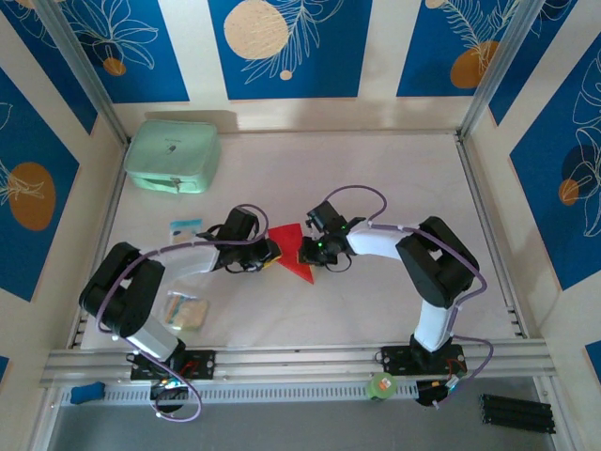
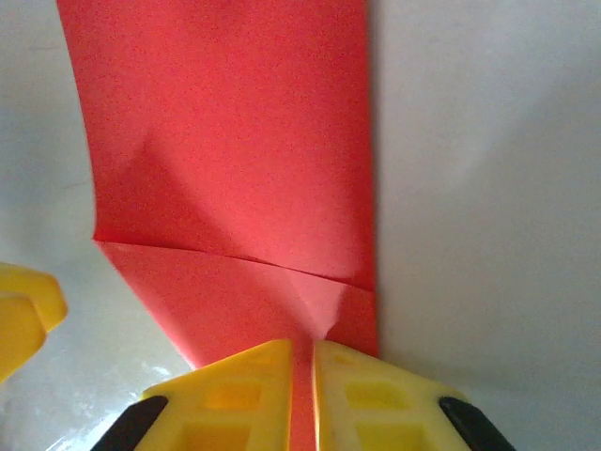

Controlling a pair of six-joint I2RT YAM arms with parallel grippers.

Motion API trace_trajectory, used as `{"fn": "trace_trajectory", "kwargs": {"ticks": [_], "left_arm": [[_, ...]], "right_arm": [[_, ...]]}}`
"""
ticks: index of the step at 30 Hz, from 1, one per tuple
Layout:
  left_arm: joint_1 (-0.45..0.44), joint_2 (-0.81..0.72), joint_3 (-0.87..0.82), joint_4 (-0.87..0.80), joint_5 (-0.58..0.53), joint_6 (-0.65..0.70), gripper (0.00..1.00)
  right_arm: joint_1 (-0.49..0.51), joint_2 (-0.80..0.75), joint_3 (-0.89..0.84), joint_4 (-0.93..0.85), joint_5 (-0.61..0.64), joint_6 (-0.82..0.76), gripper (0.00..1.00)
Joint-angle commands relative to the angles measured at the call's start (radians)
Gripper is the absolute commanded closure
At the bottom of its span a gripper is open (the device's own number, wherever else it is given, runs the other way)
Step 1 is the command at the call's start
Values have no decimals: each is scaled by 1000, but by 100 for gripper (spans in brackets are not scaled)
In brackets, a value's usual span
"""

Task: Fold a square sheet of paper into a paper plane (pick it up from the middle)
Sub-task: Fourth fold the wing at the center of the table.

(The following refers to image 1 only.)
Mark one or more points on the red paper sheet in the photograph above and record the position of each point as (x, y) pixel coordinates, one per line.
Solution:
(288, 244)

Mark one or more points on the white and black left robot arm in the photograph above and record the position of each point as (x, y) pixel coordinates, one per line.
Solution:
(122, 300)

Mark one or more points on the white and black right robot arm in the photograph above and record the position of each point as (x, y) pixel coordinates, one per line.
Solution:
(434, 329)

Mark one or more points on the small blue and white packet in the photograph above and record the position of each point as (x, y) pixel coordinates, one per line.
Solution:
(183, 230)

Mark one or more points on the clear bag of beige snacks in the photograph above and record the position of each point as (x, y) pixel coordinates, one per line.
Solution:
(188, 312)

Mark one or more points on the mint green zipper pouch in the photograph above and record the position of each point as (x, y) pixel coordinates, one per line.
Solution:
(169, 150)

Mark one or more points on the green tape roll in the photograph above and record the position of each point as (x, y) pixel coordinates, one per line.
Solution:
(380, 387)

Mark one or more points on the blue bone-shaped foam piece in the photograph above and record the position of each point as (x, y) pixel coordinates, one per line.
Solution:
(87, 393)

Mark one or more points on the long aluminium mounting rail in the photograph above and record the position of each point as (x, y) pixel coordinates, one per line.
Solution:
(300, 362)

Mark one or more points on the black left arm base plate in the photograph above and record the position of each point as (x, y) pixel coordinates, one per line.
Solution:
(204, 364)

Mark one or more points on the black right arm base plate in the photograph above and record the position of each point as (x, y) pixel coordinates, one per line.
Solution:
(396, 359)

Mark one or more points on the aluminium table side rail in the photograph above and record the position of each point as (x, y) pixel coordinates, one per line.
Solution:
(110, 211)
(475, 188)

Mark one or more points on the aluminium frame post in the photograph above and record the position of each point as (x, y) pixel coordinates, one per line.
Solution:
(497, 61)
(82, 66)

